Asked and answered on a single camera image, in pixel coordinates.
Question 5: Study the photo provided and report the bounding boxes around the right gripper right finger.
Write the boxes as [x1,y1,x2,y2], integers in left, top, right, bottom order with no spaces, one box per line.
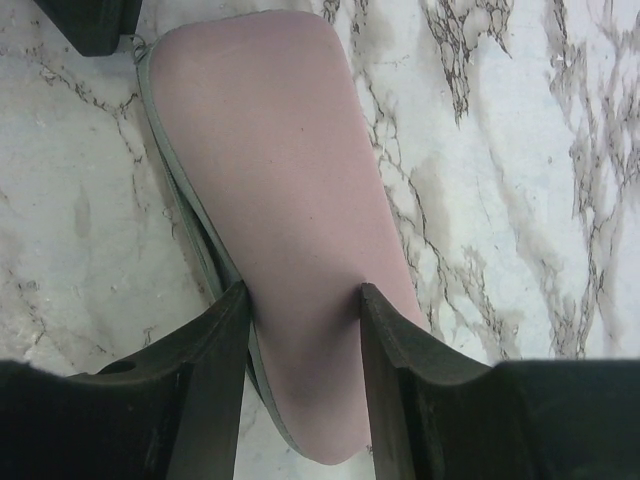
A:
[360,284,639,479]

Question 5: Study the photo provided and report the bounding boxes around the pink zippered umbrella case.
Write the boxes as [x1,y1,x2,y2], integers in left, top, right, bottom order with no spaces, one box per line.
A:
[138,10,423,465]

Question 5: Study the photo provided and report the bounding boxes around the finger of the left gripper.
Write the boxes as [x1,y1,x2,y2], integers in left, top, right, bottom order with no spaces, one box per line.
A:
[35,0,142,56]

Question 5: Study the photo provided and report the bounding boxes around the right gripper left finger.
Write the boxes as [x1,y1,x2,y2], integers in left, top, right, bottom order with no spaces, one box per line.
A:
[1,283,250,479]

